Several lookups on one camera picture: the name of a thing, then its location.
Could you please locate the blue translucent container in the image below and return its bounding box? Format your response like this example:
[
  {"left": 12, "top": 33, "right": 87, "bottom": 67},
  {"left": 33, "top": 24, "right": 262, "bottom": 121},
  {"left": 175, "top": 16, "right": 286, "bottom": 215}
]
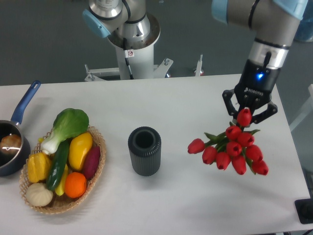
[{"left": 294, "top": 16, "right": 313, "bottom": 42}]

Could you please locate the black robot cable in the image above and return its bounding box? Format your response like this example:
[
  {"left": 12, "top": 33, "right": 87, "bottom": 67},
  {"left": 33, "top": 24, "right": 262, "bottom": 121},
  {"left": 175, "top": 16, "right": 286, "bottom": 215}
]
[{"left": 122, "top": 0, "right": 134, "bottom": 80}]

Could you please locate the orange fruit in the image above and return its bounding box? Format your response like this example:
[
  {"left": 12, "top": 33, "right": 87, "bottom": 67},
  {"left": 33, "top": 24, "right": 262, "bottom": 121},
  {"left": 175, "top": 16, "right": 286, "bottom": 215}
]
[{"left": 65, "top": 172, "right": 87, "bottom": 198}]

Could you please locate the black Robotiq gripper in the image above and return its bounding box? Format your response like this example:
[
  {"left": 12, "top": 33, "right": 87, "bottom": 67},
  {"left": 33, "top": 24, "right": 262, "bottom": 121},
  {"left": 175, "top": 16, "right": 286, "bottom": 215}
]
[{"left": 222, "top": 60, "right": 281, "bottom": 127}]

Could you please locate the purple sweet potato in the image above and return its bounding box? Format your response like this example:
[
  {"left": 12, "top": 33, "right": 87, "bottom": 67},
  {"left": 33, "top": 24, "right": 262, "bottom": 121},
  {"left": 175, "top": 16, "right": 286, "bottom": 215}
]
[{"left": 82, "top": 146, "right": 101, "bottom": 180}]

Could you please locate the woven wicker basket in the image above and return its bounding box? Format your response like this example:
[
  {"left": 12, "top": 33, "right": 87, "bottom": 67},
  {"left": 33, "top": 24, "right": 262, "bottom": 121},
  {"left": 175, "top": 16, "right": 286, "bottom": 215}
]
[{"left": 19, "top": 126, "right": 106, "bottom": 214}]

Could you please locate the white steamed bun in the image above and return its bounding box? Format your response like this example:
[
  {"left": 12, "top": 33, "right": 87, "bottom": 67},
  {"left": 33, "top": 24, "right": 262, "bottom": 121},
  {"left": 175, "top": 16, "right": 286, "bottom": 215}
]
[{"left": 25, "top": 183, "right": 53, "bottom": 207}]

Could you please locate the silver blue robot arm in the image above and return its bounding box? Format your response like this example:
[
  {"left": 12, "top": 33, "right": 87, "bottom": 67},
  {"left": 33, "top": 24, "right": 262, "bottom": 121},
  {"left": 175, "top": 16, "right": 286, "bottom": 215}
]
[{"left": 82, "top": 0, "right": 307, "bottom": 123}]

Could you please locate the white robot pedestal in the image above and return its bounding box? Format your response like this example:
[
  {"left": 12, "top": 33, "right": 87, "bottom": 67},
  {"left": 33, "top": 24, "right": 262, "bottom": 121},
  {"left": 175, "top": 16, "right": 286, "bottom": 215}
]
[{"left": 108, "top": 13, "right": 160, "bottom": 67}]

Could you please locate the dark grey ribbed vase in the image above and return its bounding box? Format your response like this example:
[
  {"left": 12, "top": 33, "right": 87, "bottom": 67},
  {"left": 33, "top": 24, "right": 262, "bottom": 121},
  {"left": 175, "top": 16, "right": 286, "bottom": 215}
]
[{"left": 128, "top": 126, "right": 161, "bottom": 176}]

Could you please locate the green cucumber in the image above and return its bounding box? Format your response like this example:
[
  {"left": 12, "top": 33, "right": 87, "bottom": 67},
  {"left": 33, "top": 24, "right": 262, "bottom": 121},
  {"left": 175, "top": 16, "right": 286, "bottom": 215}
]
[{"left": 46, "top": 140, "right": 69, "bottom": 191}]

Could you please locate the white frame at right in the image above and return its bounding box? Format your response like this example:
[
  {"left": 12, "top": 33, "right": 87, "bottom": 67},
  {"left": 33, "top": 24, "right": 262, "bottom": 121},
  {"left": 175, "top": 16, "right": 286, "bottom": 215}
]
[{"left": 289, "top": 84, "right": 313, "bottom": 132}]

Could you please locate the yellow mango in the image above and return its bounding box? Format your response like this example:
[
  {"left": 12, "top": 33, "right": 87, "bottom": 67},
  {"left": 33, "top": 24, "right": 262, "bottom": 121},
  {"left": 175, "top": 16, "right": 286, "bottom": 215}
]
[{"left": 68, "top": 132, "right": 93, "bottom": 171}]

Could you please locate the white metal base frame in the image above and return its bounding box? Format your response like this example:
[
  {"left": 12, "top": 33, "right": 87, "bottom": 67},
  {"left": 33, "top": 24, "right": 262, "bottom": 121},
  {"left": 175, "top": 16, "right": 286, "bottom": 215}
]
[{"left": 84, "top": 54, "right": 205, "bottom": 82}]

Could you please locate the yellow banana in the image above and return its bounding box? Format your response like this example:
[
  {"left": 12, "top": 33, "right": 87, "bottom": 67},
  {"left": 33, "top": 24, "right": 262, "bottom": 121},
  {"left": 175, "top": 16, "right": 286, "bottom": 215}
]
[{"left": 55, "top": 164, "right": 68, "bottom": 196}]

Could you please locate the yellow bell pepper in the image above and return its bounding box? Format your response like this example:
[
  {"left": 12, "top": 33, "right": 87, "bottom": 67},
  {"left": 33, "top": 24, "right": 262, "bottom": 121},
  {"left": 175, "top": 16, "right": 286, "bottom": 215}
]
[{"left": 27, "top": 152, "right": 51, "bottom": 183}]

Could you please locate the black device on table edge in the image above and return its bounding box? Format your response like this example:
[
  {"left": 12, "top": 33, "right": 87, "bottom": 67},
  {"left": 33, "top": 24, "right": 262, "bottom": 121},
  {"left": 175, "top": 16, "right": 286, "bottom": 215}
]
[{"left": 294, "top": 198, "right": 313, "bottom": 224}]

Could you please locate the brown meat patty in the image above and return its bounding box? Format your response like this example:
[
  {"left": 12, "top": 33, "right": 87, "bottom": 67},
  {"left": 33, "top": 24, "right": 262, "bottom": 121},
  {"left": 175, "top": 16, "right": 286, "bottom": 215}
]
[{"left": 0, "top": 134, "right": 22, "bottom": 155}]

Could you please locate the blue saucepan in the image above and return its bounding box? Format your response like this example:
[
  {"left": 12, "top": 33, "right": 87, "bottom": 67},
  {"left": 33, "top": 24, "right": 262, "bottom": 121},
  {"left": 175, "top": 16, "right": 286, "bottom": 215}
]
[{"left": 0, "top": 80, "right": 41, "bottom": 177}]

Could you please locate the green bok choy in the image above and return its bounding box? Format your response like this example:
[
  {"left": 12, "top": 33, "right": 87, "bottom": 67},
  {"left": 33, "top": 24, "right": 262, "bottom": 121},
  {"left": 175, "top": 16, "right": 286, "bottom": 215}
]
[{"left": 41, "top": 108, "right": 89, "bottom": 155}]

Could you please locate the red tulip bouquet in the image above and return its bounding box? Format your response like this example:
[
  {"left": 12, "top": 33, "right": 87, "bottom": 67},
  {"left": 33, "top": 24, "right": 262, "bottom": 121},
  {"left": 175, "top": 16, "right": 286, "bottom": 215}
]
[{"left": 187, "top": 108, "right": 269, "bottom": 175}]

